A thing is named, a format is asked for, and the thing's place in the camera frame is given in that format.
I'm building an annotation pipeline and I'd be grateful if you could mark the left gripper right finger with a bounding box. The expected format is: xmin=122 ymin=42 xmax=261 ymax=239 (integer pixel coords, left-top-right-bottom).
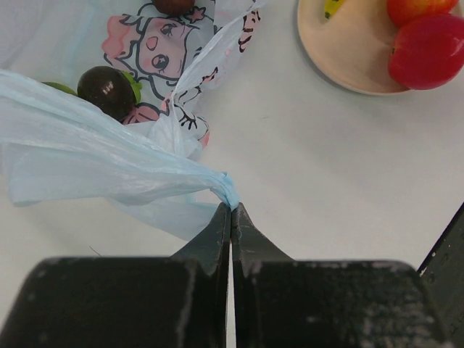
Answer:
xmin=231 ymin=205 xmax=452 ymax=347

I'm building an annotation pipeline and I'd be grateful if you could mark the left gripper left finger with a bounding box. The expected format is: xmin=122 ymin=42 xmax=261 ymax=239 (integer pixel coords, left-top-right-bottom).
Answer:
xmin=1 ymin=204 xmax=231 ymax=347

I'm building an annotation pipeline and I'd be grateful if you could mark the light blue plastic bag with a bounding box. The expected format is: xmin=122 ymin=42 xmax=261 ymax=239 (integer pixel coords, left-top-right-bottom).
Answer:
xmin=1 ymin=1 xmax=263 ymax=240

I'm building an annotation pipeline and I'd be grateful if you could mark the fake dark purple plum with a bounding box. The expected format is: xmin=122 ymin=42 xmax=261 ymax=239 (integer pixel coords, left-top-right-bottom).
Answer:
xmin=77 ymin=66 xmax=136 ymax=122

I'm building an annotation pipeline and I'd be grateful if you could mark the round beige ceramic plate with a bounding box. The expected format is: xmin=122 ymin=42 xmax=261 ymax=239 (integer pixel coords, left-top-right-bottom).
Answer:
xmin=297 ymin=0 xmax=464 ymax=96

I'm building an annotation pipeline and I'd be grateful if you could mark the fake red strawberry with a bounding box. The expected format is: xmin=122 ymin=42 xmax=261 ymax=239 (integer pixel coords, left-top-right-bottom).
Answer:
xmin=388 ymin=13 xmax=463 ymax=90

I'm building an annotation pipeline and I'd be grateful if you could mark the fake dark red fruit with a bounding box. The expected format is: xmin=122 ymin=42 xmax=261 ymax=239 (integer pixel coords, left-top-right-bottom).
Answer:
xmin=152 ymin=0 xmax=195 ymax=17

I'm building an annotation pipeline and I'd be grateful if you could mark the fake yellow banana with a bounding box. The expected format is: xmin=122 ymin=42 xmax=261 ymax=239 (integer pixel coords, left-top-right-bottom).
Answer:
xmin=323 ymin=0 xmax=345 ymax=20

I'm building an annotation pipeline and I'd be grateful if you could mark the fake orange persimmon fruit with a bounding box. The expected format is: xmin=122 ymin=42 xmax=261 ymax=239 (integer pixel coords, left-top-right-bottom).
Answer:
xmin=386 ymin=0 xmax=458 ymax=28

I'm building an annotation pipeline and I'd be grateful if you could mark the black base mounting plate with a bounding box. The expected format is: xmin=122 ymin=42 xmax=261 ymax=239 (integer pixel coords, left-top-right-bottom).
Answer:
xmin=418 ymin=207 xmax=464 ymax=347

